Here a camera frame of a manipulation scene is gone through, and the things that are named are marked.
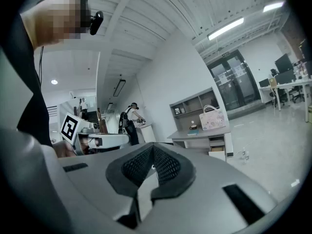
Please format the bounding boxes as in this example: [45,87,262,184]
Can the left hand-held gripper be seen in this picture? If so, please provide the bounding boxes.
[59,112,131,156]

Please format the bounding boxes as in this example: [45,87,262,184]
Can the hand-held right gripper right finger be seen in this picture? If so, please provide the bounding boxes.
[140,141,279,234]

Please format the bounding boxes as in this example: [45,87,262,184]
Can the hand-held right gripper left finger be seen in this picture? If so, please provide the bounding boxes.
[0,127,155,234]

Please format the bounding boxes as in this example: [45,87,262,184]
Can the person's left forearm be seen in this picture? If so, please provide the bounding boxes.
[52,140,78,158]

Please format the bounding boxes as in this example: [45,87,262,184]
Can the grey desk with hutch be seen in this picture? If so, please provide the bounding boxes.
[167,86,234,162]

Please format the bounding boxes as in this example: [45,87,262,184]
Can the white office desk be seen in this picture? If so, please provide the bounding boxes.
[258,78,312,123]

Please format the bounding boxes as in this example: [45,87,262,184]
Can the dark grey panel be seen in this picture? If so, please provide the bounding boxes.
[277,69,297,85]

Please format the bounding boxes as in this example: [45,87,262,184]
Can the brown wooden board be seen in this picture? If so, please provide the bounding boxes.
[97,107,109,134]

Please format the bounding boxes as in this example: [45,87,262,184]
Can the dark staircase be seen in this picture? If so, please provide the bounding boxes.
[85,110,98,123]

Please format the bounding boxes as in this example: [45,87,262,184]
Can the black pendant light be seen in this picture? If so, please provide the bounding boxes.
[113,78,127,98]

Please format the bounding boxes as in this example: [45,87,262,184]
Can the pink patterned handbag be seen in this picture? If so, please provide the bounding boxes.
[199,105,225,131]

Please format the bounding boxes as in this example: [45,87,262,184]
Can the person's black shirt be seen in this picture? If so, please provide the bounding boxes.
[0,13,53,147]

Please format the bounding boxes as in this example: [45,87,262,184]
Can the black glass double door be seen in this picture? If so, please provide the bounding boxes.
[206,49,262,112]

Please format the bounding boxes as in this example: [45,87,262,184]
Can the person's head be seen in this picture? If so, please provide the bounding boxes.
[20,0,91,49]

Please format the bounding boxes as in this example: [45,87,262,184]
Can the black office chair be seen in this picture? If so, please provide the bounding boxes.
[291,84,306,104]
[269,87,288,105]

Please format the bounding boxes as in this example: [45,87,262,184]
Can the long ceiling light strip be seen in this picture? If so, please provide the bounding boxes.
[262,1,285,13]
[207,17,245,41]

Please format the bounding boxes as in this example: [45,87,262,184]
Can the large black monitor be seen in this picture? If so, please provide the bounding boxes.
[274,53,294,74]

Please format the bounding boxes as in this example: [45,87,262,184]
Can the white floor cable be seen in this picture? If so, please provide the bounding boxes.
[234,136,265,153]

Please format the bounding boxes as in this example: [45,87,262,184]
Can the black camera cable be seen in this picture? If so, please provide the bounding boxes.
[38,45,44,85]

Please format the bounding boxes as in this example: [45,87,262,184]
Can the black head-mounted camera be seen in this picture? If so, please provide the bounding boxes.
[89,10,104,36]

